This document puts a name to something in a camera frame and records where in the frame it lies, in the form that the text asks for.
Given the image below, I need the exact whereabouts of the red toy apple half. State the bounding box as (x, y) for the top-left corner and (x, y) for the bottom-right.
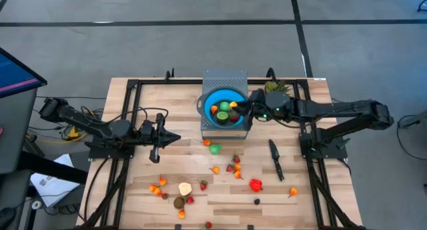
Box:
(177, 182), (193, 197)

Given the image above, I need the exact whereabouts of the black table frame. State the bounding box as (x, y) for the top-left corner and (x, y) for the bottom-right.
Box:
(79, 77), (360, 230)

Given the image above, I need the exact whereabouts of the grey perforated metal stand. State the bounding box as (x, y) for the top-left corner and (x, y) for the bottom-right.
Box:
(199, 69), (250, 140)

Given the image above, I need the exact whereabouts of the yellow cable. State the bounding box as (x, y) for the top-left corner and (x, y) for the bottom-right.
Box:
(25, 125), (86, 145)

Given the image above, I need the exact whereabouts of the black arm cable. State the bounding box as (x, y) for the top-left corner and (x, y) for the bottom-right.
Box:
(79, 106), (169, 124)

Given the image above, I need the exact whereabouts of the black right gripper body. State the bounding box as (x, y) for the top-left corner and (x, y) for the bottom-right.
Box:
(245, 89), (268, 131)

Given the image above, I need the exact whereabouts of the spiky green potted plant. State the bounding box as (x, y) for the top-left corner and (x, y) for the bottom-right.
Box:
(276, 79), (293, 95)

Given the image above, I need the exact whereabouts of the black kitchen knife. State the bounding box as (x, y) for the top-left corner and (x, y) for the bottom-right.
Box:
(268, 139), (286, 183)

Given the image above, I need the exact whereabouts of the black floor cable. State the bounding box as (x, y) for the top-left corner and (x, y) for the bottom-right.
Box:
(396, 115), (427, 161)

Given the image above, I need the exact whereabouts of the grey cabinet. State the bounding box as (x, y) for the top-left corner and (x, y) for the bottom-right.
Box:
(0, 88), (38, 175)

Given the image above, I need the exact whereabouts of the blue collapsible colander grey rim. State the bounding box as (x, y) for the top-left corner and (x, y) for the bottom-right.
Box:
(196, 89), (250, 127)

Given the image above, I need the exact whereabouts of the blue screen monitor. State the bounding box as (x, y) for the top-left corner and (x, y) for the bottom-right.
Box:
(0, 46), (48, 99)

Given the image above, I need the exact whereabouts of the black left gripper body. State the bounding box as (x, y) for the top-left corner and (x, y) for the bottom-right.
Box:
(141, 112), (167, 164)

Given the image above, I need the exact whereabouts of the red toy bell pepper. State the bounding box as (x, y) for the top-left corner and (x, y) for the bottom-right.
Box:
(249, 179), (264, 193)

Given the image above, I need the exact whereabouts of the white paper sheet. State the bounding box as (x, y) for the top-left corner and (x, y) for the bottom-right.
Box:
(29, 153), (81, 208)

